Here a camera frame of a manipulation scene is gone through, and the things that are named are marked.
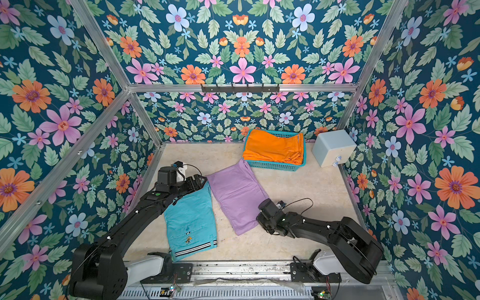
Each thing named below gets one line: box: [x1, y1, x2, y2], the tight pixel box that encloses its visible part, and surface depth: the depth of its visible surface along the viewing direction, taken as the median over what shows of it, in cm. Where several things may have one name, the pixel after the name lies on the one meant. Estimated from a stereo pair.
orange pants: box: [242, 129, 305, 165], surface depth 107 cm
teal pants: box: [163, 181, 218, 261], surface depth 86 cm
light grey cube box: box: [311, 129, 357, 168], surface depth 104 cm
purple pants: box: [206, 158, 269, 236], surface depth 98 cm
